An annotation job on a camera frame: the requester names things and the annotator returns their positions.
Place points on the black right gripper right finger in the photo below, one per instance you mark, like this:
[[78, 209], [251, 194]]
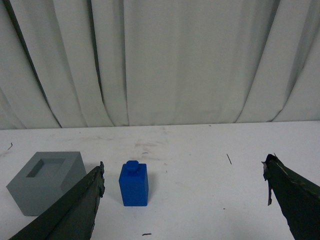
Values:
[[298, 198]]

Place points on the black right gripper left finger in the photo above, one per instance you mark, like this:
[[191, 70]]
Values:
[[72, 217]]

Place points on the gray base with square hole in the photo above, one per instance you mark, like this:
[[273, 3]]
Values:
[[44, 179]]

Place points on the blue block with knob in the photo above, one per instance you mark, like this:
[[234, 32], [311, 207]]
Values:
[[134, 185]]

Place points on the white curtain backdrop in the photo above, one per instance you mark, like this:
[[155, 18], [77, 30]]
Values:
[[114, 63]]

